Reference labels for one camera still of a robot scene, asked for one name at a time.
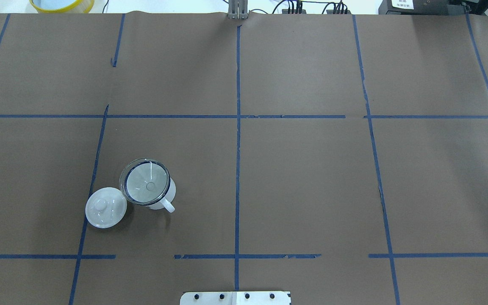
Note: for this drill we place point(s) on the clear plastic funnel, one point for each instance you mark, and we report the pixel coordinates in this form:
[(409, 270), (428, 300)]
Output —
[(145, 183)]

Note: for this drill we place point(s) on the white enamel cup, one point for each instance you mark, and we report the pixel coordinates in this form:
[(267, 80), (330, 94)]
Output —
[(163, 197)]

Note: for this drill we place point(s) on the yellow tape roll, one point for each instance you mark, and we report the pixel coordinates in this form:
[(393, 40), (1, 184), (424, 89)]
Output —
[(62, 6)]

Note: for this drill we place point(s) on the black computer box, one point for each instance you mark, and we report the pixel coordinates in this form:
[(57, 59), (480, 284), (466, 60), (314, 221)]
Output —
[(421, 7)]

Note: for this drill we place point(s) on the aluminium frame post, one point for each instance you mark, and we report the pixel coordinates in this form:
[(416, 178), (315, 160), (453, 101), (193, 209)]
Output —
[(238, 9)]

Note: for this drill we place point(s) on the white camera pillar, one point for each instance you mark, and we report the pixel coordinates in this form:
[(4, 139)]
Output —
[(236, 298)]

